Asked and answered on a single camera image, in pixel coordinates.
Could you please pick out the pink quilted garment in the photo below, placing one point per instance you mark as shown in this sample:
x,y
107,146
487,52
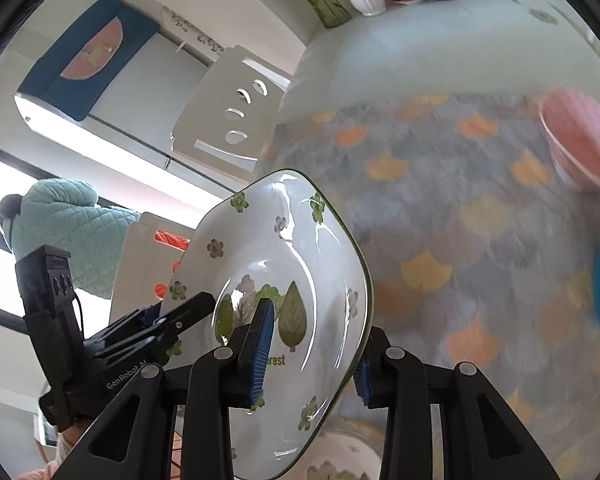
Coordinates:
x,y
37,472

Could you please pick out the large hexagonal forest print plate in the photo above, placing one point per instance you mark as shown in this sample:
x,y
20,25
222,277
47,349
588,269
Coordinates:
x,y
290,260

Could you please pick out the white carved lattice panel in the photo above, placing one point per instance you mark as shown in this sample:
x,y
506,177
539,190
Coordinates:
x,y
195,30

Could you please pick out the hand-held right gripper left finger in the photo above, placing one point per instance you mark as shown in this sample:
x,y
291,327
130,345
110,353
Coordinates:
x,y
262,350

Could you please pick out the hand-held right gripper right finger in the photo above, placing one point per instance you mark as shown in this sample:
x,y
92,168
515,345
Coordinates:
x,y
362,375

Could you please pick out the grey leaf pattern tablecloth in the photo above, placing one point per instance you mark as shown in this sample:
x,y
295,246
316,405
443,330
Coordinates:
x,y
455,220

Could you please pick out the white chair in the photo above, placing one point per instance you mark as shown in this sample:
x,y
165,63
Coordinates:
x,y
215,125
135,260

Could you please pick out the pink dotted bowl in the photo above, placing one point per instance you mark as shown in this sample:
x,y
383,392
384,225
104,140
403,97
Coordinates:
x,y
585,140

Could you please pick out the small forest print plate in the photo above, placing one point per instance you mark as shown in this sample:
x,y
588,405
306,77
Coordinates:
x,y
340,466

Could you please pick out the blue refrigerator cover cloth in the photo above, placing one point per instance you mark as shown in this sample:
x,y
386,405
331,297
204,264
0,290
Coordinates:
x,y
70,60

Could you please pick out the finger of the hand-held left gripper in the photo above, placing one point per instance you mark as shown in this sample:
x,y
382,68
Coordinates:
x,y
190,310
140,321

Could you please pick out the teal quilted sleeve arm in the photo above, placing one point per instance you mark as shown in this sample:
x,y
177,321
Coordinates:
x,y
65,230

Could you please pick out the white refrigerator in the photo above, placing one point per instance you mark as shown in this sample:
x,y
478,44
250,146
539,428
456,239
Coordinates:
x,y
145,95

